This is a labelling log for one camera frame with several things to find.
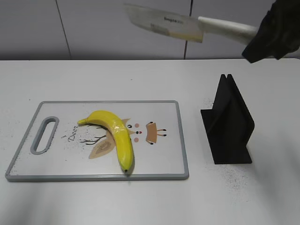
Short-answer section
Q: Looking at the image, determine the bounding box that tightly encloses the white-handled cleaver knife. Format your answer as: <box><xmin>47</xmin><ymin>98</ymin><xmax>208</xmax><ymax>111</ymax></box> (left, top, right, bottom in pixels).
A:
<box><xmin>124</xmin><ymin>3</ymin><xmax>258</xmax><ymax>45</ymax></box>

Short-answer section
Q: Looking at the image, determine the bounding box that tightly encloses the yellow plastic banana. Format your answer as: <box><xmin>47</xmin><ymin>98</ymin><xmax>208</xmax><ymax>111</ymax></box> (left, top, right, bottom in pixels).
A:
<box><xmin>77</xmin><ymin>110</ymin><xmax>134</xmax><ymax>173</ymax></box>

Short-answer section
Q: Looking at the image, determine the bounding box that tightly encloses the white grey-rimmed cutting board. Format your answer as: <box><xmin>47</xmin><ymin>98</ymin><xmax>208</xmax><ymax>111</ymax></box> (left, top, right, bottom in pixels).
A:
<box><xmin>5</xmin><ymin>100</ymin><xmax>189</xmax><ymax>182</ymax></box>

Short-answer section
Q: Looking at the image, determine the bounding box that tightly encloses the black knife stand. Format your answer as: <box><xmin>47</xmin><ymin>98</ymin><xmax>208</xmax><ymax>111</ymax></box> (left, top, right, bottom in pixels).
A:
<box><xmin>201</xmin><ymin>74</ymin><xmax>255</xmax><ymax>165</ymax></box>

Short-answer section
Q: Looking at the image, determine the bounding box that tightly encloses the black gloved hand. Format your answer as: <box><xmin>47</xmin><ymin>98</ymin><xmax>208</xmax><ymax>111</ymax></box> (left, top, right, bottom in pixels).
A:
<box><xmin>242</xmin><ymin>0</ymin><xmax>300</xmax><ymax>63</ymax></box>

